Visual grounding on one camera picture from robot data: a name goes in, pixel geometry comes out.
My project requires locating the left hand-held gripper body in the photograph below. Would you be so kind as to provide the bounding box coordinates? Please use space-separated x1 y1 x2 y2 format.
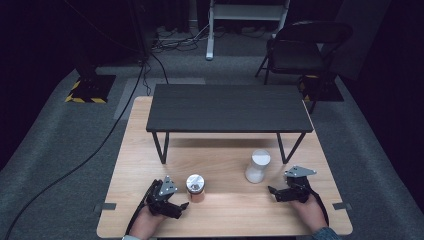
145 175 181 216

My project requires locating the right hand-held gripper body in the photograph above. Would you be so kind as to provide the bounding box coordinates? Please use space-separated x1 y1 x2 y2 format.
279 165 318 204

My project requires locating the spice jar with metal lid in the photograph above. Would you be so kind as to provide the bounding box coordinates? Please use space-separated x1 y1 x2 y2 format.
185 173 207 204

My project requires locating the white salt jar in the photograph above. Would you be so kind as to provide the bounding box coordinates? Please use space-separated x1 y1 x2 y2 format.
244 148 272 185

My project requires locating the person's left hand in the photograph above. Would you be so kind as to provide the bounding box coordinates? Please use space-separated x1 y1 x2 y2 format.
129 205 168 240

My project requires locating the person's right hand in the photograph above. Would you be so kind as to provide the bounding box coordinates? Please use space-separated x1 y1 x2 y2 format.
289 194 330 234

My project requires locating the grey tape strip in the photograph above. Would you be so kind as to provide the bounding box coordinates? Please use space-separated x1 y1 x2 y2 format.
332 201 353 211
93 202 118 215

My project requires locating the black low shelf table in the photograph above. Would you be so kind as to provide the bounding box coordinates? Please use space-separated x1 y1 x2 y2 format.
145 83 315 165

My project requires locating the black yellow striped stand base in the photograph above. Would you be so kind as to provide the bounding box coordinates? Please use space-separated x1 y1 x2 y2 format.
298 74 345 103
64 66 117 105

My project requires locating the black folding chair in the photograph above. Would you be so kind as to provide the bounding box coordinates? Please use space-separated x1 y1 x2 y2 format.
254 20 354 115

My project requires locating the left hand-held gripper cable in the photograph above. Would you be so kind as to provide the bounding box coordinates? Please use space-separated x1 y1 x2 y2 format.
124 179 160 236

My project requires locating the hand-held gripper cable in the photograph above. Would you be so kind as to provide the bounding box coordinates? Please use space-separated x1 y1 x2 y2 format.
124 179 160 236
307 187 331 228

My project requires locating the right hand-held gripper cable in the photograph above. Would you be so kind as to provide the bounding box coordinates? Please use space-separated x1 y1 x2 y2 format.
307 187 331 228

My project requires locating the long black floor cable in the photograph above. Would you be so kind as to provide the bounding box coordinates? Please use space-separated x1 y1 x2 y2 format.
2 61 148 240

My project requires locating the bundle of floor cables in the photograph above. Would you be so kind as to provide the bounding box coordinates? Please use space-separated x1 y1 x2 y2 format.
150 24 212 54

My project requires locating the white metal stand frame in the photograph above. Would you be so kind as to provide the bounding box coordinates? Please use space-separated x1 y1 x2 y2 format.
205 0 291 61

